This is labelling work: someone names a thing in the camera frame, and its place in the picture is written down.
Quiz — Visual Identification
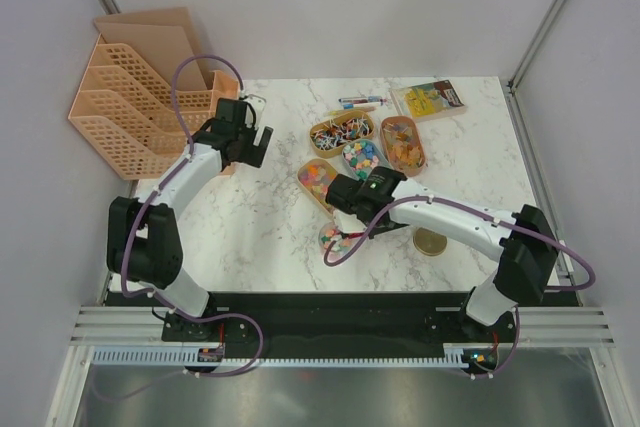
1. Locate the magenta plastic scoop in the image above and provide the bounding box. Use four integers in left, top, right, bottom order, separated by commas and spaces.
340, 232, 364, 239

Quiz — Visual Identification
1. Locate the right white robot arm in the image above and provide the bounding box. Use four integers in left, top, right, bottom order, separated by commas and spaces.
325, 167, 558, 341

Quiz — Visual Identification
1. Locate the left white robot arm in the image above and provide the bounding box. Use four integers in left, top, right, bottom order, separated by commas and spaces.
106, 98, 273, 340

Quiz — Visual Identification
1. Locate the blue tray of pastel candies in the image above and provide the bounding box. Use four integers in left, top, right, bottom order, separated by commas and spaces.
341, 138, 391, 180

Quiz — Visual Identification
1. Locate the tan tray of star gummies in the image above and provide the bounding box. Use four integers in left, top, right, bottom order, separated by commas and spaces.
296, 158, 338, 218

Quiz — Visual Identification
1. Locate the tan tray of lollipops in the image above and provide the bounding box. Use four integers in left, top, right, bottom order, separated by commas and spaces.
309, 112, 375, 159

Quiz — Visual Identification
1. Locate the gold round jar lid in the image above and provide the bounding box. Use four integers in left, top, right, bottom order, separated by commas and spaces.
413, 228, 448, 256

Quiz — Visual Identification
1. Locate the peach plastic file organizer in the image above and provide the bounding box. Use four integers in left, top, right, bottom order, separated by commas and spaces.
68, 7, 243, 180

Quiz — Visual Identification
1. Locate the orange pen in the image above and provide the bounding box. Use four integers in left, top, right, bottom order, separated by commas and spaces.
327, 102, 384, 117

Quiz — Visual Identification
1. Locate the yellow picture book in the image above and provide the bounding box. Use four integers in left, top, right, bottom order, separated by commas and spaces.
389, 80, 467, 122

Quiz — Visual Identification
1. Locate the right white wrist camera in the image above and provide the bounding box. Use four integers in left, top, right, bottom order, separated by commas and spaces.
333, 210, 360, 234

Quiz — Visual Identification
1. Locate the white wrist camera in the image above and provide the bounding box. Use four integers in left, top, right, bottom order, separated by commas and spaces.
333, 210, 360, 234
239, 93, 267, 129

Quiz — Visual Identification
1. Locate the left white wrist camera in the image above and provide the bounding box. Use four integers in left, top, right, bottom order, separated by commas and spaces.
239, 93, 267, 129

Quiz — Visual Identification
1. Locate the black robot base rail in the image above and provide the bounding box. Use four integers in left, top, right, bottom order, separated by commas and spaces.
104, 289, 581, 361

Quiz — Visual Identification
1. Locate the white slotted cable duct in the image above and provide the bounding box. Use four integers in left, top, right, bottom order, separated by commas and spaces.
91, 344, 496, 368

